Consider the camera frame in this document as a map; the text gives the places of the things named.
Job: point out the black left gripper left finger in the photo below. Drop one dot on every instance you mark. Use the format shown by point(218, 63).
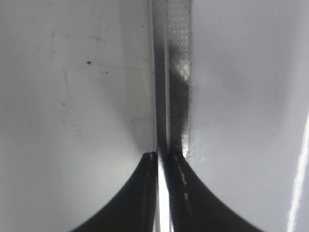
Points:
point(125, 195)

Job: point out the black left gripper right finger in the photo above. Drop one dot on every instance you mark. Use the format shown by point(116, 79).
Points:
point(194, 208)

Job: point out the white magnetic whiteboard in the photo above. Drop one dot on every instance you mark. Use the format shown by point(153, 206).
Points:
point(89, 87)

